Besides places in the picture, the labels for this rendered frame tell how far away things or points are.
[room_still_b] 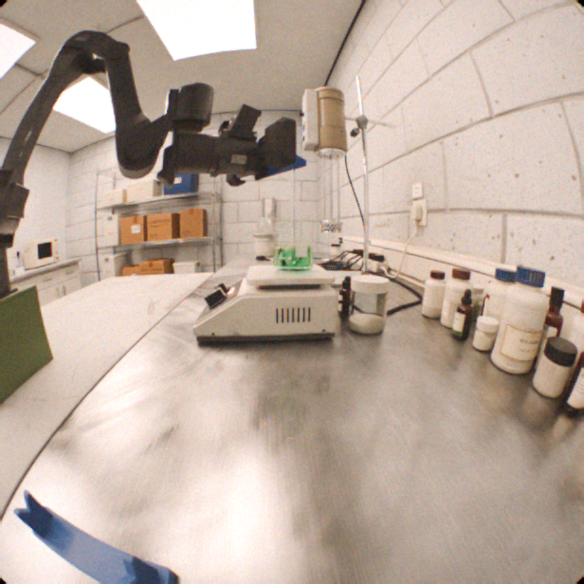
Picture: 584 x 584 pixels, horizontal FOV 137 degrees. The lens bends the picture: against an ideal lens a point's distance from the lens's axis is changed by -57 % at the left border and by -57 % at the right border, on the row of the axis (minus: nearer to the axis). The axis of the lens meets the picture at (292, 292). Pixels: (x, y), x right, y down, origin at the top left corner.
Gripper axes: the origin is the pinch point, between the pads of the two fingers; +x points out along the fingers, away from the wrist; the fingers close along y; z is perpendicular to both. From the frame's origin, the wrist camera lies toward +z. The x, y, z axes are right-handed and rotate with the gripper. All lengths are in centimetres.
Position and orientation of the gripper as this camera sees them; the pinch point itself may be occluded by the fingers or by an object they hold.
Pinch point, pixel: (285, 160)
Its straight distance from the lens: 41.1
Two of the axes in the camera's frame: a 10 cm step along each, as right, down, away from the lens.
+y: -5.3, -2.0, 8.2
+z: 0.0, -9.7, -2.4
